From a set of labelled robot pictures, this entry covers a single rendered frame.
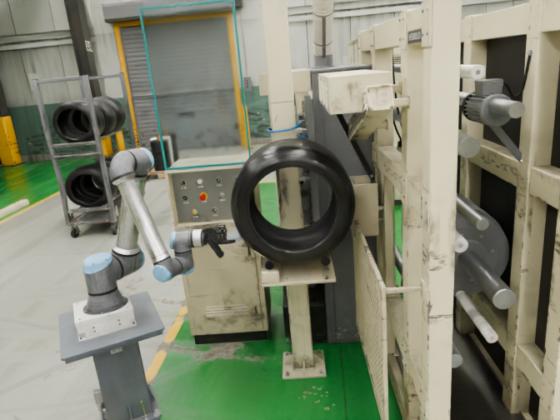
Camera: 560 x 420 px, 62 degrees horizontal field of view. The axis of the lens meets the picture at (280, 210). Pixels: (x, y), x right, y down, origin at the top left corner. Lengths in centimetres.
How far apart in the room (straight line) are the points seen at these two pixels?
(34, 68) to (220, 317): 1081
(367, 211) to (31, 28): 1165
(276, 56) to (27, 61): 1134
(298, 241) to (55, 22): 1119
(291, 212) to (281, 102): 60
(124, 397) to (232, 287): 94
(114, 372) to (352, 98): 187
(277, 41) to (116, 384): 200
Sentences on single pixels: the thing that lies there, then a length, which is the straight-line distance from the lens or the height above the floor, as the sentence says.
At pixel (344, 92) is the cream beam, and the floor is 172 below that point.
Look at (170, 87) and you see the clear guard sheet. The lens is 296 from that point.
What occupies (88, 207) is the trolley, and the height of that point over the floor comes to 38.
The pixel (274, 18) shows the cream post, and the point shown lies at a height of 206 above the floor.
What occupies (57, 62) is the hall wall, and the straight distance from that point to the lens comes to 1313.
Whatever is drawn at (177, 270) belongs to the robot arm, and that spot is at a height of 93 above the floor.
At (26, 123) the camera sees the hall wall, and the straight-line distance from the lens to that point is 1366.
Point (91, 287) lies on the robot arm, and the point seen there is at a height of 83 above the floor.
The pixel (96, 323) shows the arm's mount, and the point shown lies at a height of 67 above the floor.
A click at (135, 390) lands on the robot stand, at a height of 20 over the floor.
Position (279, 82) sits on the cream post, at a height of 175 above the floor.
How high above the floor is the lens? 184
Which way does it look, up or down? 17 degrees down
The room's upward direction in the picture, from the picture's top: 5 degrees counter-clockwise
